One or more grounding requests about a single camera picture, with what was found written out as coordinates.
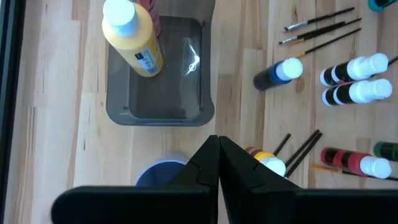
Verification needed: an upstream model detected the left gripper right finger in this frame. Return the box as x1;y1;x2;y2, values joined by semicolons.
219;136;398;224

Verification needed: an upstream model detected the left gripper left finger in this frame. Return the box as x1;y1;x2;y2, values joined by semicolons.
51;134;220;224

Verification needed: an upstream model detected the small yellow paint bottle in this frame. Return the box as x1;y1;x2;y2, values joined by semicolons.
244;146;287;177

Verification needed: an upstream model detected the large yellow paint bottle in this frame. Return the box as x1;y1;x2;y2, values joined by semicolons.
101;0;164;78

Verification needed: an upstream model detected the large pink paint bottle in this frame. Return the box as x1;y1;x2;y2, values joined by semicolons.
136;0;162;39

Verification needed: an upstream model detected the thin silver ferrule paint brush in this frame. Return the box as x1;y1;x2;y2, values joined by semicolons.
282;6;355;33

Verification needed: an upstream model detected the orange bristle paint brush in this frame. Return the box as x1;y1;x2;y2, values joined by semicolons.
312;164;398;182

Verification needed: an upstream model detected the small red paint bottle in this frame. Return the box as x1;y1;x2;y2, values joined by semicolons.
320;147;392;180

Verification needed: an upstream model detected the small dark green paint bottle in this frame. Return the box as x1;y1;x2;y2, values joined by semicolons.
373;141;398;162

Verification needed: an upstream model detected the small blue paint bottle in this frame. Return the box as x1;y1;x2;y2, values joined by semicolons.
252;57;304;91

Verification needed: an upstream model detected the small white paint bottle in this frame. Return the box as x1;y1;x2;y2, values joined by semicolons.
319;52;389;87
321;78;394;107

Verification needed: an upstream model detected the small teal paint bottle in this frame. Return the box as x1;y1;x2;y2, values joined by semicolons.
368;0;398;12

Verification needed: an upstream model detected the lilac plastic cup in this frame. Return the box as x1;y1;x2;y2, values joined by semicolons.
135;151;190;187

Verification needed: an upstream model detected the grey translucent plastic bin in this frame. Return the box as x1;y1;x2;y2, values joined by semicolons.
105;0;216;127

